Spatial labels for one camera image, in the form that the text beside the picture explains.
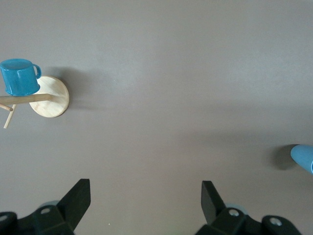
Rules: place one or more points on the light blue plastic cup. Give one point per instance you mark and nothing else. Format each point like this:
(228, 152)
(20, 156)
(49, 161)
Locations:
(304, 156)

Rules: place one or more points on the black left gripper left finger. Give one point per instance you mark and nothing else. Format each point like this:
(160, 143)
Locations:
(71, 205)

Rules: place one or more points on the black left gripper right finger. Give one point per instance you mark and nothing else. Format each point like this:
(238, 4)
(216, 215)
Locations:
(215, 210)

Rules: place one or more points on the wooden mug tree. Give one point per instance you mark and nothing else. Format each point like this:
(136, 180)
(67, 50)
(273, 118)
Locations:
(52, 98)

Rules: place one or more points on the teal enamel mug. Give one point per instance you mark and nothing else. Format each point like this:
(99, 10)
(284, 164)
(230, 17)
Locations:
(19, 78)

